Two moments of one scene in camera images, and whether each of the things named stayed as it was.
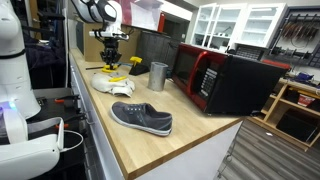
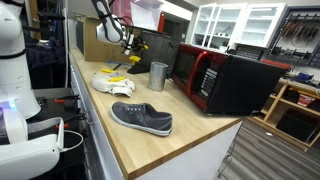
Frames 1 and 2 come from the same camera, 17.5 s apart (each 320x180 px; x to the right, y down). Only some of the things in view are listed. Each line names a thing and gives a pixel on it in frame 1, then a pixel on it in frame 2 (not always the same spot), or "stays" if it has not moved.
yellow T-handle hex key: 106,68 → 143,46
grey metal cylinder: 157,76 stays
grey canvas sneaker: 143,117 stays
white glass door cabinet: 223,25 stays
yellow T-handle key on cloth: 115,79 stays
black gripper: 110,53 → 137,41
